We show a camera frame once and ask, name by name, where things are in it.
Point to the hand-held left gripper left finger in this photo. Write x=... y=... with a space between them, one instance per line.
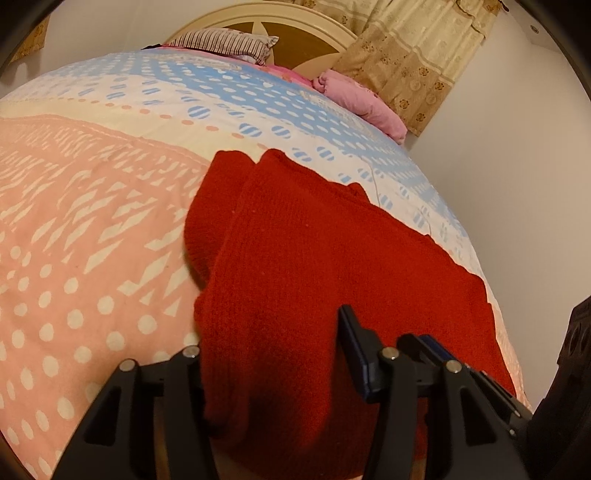
x=184 y=383

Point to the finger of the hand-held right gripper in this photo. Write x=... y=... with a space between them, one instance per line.
x=498 y=398

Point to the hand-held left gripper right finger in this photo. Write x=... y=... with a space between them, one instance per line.
x=355 y=355

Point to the red embroidered knit sweater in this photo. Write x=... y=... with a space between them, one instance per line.
x=323 y=258

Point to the polka dot bed blanket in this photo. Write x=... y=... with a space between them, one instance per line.
x=92 y=207

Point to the pink pillow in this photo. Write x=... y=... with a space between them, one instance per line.
x=364 y=101

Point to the pink bed sheet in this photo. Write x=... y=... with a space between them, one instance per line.
x=291 y=74

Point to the beige floral curtain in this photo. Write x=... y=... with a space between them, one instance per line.
x=415 y=69
x=351 y=9

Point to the cream round headboard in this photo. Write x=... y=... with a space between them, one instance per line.
x=286 y=37

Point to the dark cloth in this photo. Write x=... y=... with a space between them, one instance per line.
x=151 y=46

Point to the striped pillow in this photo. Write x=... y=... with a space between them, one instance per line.
x=226 y=42

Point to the brown woven item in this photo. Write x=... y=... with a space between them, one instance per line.
x=33 y=41

